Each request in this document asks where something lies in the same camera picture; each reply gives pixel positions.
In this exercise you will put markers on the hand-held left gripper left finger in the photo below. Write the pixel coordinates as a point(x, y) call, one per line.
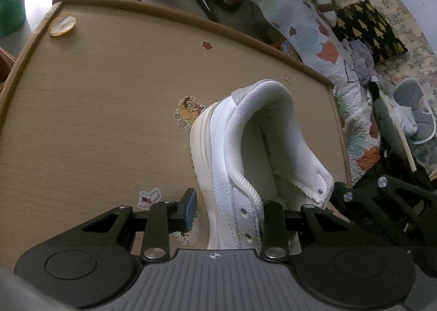
point(190, 210)

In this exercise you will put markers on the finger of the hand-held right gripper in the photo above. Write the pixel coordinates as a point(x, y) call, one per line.
point(348, 198)
point(384, 183)

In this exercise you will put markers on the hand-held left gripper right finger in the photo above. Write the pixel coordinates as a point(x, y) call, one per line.
point(275, 225)

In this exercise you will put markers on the white sneaker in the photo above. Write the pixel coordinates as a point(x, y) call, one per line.
point(222, 143)

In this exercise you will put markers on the wooden stick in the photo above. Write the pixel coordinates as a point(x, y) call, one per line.
point(404, 140)

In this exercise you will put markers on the grey green cloth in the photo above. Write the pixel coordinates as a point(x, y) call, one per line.
point(387, 123)

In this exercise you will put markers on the small white cloth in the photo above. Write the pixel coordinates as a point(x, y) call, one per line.
point(406, 119)

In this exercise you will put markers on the grey padded slipper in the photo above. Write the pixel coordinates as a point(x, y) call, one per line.
point(408, 95)

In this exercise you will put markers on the scattered cartoon stickers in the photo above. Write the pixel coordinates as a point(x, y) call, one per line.
point(189, 111)

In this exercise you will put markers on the pale purple garment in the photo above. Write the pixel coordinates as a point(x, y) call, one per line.
point(362, 61)

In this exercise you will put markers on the low wooden table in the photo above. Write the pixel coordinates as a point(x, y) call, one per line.
point(102, 92)

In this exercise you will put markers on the black cushion with gold trees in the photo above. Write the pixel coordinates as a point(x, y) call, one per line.
point(368, 31)

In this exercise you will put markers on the white patchwork quilt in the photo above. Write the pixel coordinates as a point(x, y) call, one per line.
point(307, 24)

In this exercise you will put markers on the floral sofa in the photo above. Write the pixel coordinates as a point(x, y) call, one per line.
point(409, 0)

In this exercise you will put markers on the round yellow disc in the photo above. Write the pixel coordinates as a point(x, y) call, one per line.
point(62, 25)

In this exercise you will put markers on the brown wicker basket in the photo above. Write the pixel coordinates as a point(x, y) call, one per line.
point(6, 68)

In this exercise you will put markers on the green bin with black bag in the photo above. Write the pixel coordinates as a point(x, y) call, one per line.
point(12, 10)

